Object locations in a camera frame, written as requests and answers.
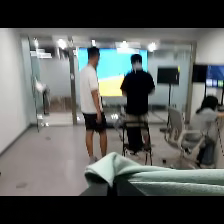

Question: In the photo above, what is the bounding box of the large bright display screen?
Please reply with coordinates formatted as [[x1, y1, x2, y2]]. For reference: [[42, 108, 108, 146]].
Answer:
[[77, 47, 149, 98]]

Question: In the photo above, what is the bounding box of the black metal frame stool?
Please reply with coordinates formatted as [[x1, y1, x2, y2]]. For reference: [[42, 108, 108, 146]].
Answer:
[[120, 113, 154, 167]]

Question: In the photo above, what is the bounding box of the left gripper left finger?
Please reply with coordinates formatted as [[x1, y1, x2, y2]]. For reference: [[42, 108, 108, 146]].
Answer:
[[79, 182, 111, 197]]

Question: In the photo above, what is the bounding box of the person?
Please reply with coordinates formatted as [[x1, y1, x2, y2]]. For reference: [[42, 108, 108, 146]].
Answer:
[[188, 95, 221, 167], [78, 46, 109, 165], [119, 53, 156, 157]]

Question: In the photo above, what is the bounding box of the wall screen with black rim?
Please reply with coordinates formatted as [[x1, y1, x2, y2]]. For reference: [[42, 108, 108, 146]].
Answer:
[[191, 63, 224, 89]]

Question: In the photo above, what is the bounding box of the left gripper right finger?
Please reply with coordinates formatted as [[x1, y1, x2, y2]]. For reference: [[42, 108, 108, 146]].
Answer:
[[114, 175, 148, 197]]

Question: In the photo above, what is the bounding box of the pale green shirt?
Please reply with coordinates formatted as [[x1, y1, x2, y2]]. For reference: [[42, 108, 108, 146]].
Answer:
[[83, 151, 224, 197]]

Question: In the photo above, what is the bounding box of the white office chair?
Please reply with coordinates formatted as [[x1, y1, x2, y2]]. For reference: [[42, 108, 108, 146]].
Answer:
[[163, 106, 205, 164]]

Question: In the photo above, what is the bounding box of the black monitor on stand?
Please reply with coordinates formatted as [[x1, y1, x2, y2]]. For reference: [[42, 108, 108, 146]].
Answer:
[[156, 66, 181, 133]]

